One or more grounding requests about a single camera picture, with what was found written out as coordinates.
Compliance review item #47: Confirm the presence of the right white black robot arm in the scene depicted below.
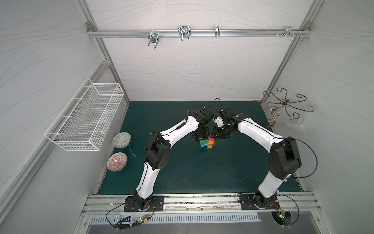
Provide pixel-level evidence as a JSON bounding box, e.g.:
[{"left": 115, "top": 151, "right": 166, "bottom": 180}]
[{"left": 212, "top": 113, "right": 302, "bottom": 209}]

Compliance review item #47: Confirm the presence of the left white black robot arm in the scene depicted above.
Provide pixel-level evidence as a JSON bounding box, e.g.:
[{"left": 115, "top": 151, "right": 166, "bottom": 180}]
[{"left": 132, "top": 108, "right": 214, "bottom": 210}]

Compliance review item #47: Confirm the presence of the metal scroll cup stand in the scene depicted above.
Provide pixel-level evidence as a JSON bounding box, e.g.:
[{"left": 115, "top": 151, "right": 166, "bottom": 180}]
[{"left": 263, "top": 87, "right": 315, "bottom": 129}]

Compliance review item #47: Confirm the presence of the clear glass cup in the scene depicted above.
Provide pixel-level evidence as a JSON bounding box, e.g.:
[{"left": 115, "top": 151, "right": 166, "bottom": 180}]
[{"left": 285, "top": 115, "right": 304, "bottom": 130}]

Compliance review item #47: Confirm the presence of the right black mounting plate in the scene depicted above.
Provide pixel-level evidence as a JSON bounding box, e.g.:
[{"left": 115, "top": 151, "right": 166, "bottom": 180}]
[{"left": 237, "top": 193, "right": 280, "bottom": 210}]

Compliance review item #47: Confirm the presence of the black mounting plate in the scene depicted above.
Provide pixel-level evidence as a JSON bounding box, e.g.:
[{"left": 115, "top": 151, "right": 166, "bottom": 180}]
[
  {"left": 123, "top": 195, "right": 164, "bottom": 212},
  {"left": 237, "top": 193, "right": 280, "bottom": 210}
]

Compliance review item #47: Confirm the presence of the grey green round plate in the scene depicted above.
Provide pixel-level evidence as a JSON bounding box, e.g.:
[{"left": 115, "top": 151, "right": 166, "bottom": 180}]
[{"left": 112, "top": 132, "right": 131, "bottom": 149}]

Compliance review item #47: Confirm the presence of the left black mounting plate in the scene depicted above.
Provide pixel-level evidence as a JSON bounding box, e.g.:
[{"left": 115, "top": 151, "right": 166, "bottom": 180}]
[{"left": 123, "top": 195, "right": 164, "bottom": 212}]

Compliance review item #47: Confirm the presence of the pink round plate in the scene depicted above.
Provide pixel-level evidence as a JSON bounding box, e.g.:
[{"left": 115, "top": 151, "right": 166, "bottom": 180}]
[{"left": 107, "top": 152, "right": 128, "bottom": 172}]

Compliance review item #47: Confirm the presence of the metal hook clamp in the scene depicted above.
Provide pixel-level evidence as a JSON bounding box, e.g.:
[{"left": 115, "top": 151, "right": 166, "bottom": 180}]
[{"left": 215, "top": 26, "right": 221, "bottom": 38}]

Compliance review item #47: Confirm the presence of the metal u-bolt clamp middle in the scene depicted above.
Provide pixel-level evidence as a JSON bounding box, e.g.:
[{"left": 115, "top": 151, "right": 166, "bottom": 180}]
[{"left": 178, "top": 26, "right": 191, "bottom": 41}]

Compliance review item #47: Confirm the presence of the metal u-bolt clamp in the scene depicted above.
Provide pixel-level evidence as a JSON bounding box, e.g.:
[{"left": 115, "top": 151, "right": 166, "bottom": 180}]
[
  {"left": 148, "top": 32, "right": 160, "bottom": 50},
  {"left": 178, "top": 26, "right": 191, "bottom": 41}
]

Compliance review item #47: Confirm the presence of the metal u-bolt clamp left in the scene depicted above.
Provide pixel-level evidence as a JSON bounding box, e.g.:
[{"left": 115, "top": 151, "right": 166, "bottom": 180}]
[{"left": 148, "top": 32, "right": 160, "bottom": 50}]

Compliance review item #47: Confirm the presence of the horizontal aluminium top bar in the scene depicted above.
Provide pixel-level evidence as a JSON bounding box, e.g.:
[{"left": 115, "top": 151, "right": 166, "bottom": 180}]
[{"left": 88, "top": 28, "right": 312, "bottom": 38}]

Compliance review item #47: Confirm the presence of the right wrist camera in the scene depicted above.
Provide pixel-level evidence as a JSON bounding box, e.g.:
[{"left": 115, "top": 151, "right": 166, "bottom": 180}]
[{"left": 213, "top": 106, "right": 235, "bottom": 128}]

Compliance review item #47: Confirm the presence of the white slotted cable duct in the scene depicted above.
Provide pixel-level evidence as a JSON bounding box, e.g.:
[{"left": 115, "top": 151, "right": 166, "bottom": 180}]
[{"left": 90, "top": 212, "right": 262, "bottom": 225}]

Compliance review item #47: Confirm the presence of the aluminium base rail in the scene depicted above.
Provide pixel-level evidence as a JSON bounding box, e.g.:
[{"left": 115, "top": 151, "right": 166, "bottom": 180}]
[{"left": 81, "top": 192, "right": 322, "bottom": 215}]

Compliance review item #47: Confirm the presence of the metal bracket clamp right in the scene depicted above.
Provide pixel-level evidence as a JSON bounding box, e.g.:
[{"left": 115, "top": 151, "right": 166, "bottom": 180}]
[{"left": 275, "top": 26, "right": 301, "bottom": 38}]

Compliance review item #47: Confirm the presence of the white wire basket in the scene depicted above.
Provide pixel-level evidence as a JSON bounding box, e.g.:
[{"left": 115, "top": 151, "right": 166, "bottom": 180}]
[{"left": 44, "top": 78, "right": 124, "bottom": 152}]

